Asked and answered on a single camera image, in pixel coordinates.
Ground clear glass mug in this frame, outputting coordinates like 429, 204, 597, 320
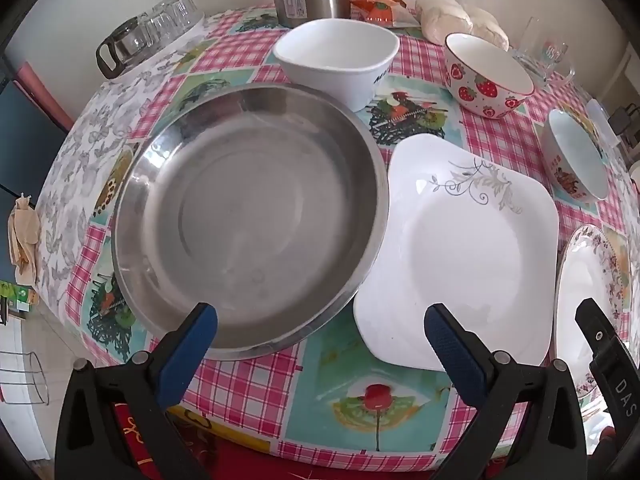
511, 16, 576, 86

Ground bag of white buns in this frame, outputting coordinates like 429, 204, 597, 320
415, 0, 510, 52

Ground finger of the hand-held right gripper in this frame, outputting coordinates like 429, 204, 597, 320
575, 297, 623, 363

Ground metal wire rack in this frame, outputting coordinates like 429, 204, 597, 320
0, 350, 51, 406

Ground light blue bowl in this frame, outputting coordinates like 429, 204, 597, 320
542, 108, 611, 204

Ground strawberry print bowl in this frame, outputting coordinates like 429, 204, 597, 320
444, 33, 536, 120

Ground white square plate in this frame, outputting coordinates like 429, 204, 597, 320
352, 133, 560, 372

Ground red printed cloth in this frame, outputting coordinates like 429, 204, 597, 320
112, 400, 501, 480

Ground black charger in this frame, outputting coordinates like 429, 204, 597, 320
607, 104, 640, 136

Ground glass teapot with black handle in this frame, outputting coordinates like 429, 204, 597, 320
96, 14, 156, 80

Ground stainless steel basin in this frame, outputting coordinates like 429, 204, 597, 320
111, 84, 391, 361

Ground dark blue cabinet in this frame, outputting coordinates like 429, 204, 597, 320
0, 80, 68, 206

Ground green box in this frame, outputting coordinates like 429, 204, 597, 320
0, 280, 40, 321

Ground orange snack packet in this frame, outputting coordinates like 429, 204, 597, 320
350, 0, 421, 28

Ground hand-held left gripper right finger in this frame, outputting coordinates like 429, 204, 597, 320
424, 302, 587, 480

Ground white square bowl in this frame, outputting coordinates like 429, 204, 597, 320
272, 18, 400, 112

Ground beige hanging cloth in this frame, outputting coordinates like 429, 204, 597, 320
7, 195, 41, 286

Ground pink floral round plate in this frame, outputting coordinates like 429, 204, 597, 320
552, 223, 632, 411

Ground pink checkered tablecloth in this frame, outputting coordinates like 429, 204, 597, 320
37, 5, 640, 461

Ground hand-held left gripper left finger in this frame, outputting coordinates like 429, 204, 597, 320
55, 302, 219, 480

